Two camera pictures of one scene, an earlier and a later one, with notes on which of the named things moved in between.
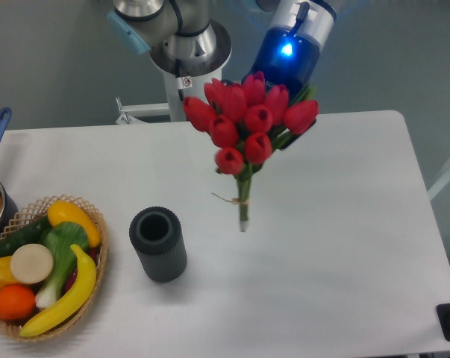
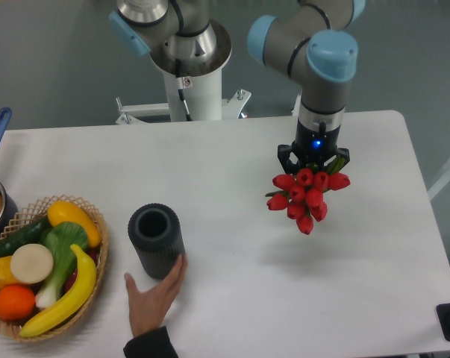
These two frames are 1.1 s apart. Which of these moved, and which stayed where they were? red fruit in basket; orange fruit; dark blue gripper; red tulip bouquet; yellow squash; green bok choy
Moved: dark blue gripper; red tulip bouquet
Stayed: orange fruit; yellow squash; red fruit in basket; green bok choy
